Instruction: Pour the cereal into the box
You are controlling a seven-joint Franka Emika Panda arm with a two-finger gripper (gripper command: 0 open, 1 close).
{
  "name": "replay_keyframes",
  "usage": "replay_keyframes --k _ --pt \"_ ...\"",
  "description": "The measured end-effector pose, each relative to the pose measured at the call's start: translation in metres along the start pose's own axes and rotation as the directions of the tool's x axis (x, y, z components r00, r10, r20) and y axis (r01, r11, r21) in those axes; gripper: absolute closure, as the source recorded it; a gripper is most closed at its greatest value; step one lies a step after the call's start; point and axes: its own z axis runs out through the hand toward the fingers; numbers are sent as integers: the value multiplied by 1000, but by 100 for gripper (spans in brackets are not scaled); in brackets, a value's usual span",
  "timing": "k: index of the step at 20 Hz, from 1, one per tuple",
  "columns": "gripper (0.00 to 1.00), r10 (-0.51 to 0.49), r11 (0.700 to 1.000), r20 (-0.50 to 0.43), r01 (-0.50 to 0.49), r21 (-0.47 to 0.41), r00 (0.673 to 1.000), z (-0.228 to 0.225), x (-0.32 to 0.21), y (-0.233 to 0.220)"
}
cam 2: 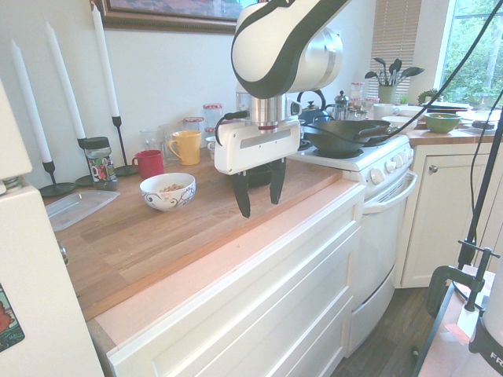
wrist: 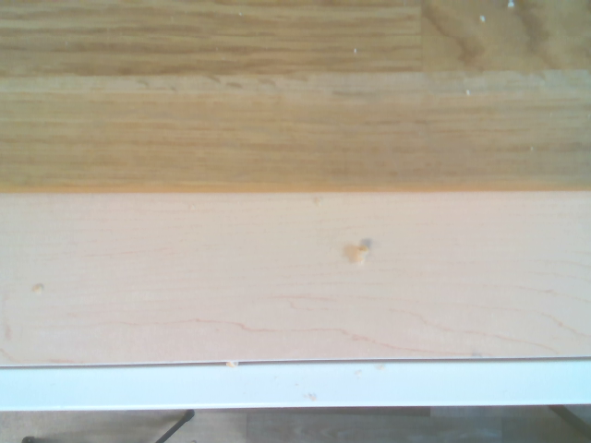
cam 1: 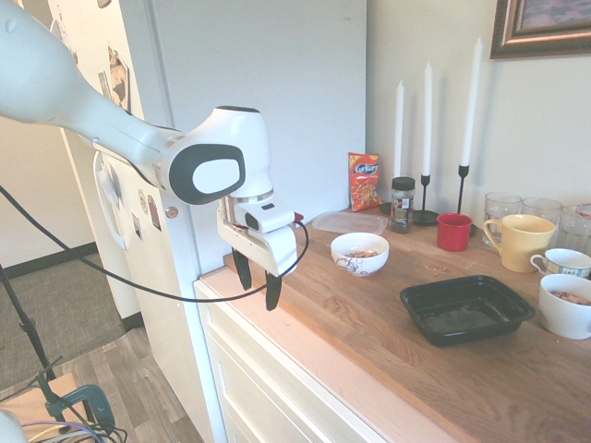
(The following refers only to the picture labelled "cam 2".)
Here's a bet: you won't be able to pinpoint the short black candle holder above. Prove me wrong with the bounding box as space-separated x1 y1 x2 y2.
39 160 77 198

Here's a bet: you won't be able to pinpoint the white cabinet with knob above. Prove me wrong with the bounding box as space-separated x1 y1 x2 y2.
399 141 503 290

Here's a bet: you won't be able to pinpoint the white stove with oven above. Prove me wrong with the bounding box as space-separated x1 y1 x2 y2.
288 131 419 357

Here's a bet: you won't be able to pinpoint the tall white taper candle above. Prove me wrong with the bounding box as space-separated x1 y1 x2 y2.
90 2 120 118

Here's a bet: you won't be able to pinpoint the glass french press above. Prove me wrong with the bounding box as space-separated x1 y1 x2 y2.
333 90 351 121

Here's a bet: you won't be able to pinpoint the small green plant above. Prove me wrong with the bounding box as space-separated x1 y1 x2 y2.
417 88 442 107

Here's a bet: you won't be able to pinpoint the white mug by window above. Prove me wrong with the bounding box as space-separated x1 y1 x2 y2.
372 103 401 121

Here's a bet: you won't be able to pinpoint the green bowl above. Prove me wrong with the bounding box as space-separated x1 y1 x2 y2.
424 112 463 134

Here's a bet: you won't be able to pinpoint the clear glass mug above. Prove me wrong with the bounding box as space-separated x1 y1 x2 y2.
158 123 178 163

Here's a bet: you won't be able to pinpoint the yellow mug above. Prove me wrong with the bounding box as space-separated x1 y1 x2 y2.
167 130 203 166

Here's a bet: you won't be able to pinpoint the medium black candle holder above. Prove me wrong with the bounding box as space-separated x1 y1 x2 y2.
75 137 96 188

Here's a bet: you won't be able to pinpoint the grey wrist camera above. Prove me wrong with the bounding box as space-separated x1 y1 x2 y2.
285 97 304 118

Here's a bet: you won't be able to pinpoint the short jar with checkered lid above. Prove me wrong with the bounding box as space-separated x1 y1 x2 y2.
182 116 205 133

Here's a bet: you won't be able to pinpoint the colourful fridge magnet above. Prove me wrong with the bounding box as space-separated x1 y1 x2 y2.
0 282 26 353

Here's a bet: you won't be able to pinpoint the white refrigerator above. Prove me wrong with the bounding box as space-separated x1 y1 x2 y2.
0 78 105 377

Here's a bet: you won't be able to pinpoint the clear plastic container lid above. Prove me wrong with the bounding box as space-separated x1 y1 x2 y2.
45 190 121 232

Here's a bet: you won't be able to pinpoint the dark wood framed painting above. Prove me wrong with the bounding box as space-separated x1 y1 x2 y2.
101 0 247 35

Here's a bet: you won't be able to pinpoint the clear drinking glass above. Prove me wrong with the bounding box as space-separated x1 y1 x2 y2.
140 128 163 155

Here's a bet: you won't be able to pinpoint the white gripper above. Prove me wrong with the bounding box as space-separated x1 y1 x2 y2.
214 117 302 219

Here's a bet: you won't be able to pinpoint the red mug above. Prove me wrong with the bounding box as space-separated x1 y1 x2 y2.
131 149 165 180

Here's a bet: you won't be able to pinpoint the black cooking utensils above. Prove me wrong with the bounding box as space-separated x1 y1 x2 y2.
364 57 426 88

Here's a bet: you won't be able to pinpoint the short white taper candle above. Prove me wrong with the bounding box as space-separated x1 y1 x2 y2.
10 38 53 164

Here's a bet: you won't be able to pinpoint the medium white taper candle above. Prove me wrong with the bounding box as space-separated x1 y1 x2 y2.
44 21 86 140

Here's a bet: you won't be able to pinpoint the pale green utensil holder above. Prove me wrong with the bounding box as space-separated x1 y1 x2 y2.
377 85 397 105

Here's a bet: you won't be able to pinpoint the black plastic food container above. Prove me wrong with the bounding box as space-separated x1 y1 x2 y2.
245 164 276 189

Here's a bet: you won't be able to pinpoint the black wok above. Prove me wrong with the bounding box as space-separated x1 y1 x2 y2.
303 119 400 156

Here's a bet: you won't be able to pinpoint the spice jar with black lid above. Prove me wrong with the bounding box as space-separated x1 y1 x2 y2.
83 136 119 192

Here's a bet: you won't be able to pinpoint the tall jar with checkered lid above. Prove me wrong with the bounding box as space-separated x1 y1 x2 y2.
202 102 224 131

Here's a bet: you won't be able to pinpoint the white drawer cabinet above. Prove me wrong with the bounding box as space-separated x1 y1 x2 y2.
105 183 367 377

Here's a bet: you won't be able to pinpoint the white bowl with swirl pattern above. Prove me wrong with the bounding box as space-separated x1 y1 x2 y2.
139 172 196 213

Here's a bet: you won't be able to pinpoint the blue kettle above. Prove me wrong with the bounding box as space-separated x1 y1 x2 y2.
295 89 336 124

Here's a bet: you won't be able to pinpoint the green metal clamp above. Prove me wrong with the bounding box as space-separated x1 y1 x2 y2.
426 246 501 320

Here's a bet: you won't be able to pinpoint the white serving bowl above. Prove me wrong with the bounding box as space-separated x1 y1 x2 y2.
380 115 419 134

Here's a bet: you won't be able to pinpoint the black camera stand pole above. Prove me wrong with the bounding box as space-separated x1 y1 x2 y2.
457 113 503 270

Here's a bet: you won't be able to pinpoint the tall black candle holder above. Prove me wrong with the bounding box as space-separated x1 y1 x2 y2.
112 115 139 178

